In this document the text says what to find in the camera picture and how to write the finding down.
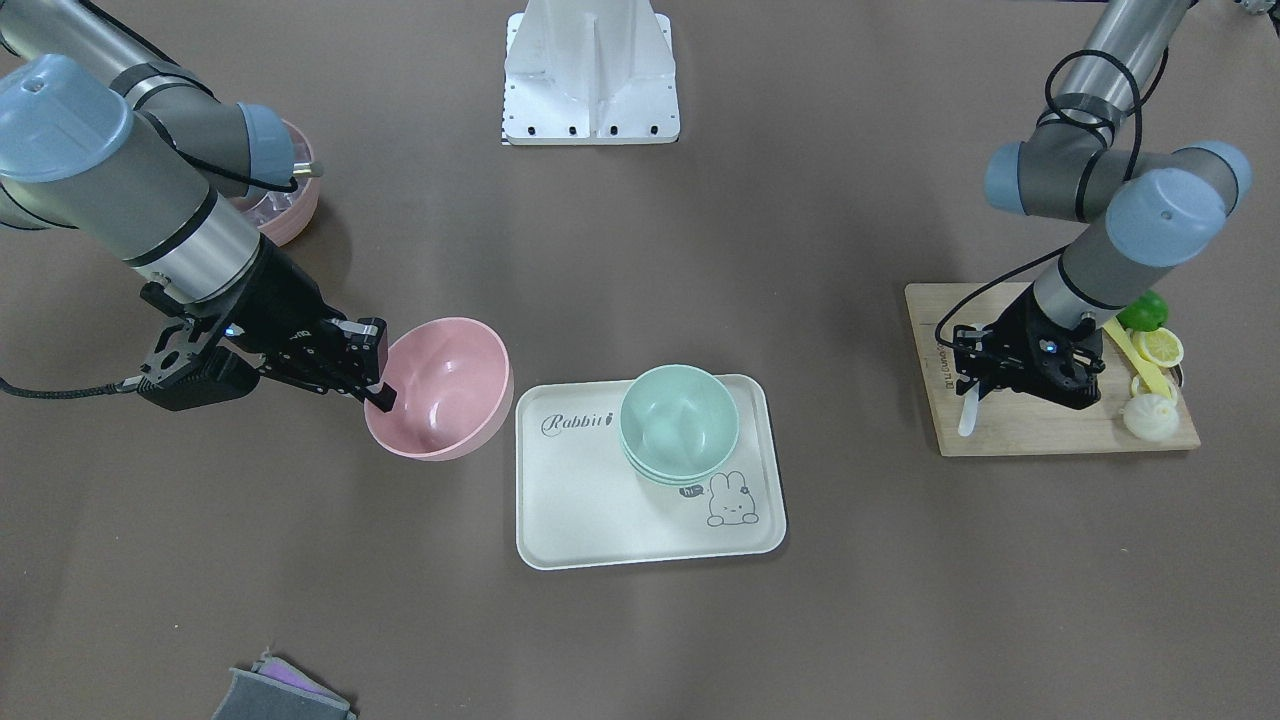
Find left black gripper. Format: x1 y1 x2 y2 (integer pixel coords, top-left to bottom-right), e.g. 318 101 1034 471
948 295 1105 410

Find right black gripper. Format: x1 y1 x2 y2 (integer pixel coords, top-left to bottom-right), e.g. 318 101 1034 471
136 245 397 413

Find white ceramic spoon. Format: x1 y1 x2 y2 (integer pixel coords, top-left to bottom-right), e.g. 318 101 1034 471
957 396 980 437

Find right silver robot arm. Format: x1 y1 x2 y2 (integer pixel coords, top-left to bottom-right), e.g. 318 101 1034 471
3 1 396 413

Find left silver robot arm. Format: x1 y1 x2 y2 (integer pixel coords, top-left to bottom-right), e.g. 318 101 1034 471
946 1 1252 409

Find large pink bowl with glassware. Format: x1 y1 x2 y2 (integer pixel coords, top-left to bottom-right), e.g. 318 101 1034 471
232 120 324 246

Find green bowl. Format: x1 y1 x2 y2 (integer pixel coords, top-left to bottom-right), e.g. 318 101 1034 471
618 364 740 487

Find wooden cutting board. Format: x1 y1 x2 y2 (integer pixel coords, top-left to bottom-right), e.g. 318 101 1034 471
905 283 1201 457

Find white toy bun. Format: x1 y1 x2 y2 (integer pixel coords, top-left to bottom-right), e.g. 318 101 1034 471
1120 393 1180 442

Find green lime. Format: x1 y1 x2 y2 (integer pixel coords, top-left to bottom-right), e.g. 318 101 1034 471
1115 290 1170 332

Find lemon slice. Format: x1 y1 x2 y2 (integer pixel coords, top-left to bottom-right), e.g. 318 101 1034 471
1132 327 1185 369

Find white rabbit tray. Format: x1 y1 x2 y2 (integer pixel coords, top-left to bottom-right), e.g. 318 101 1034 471
515 374 787 571

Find grey and purple cloths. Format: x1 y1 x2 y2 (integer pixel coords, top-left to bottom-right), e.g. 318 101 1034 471
212 651 357 719

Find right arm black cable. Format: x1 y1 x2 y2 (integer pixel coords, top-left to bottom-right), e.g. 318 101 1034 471
0 100 301 398

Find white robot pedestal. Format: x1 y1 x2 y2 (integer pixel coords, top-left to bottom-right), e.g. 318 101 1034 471
500 1 682 146

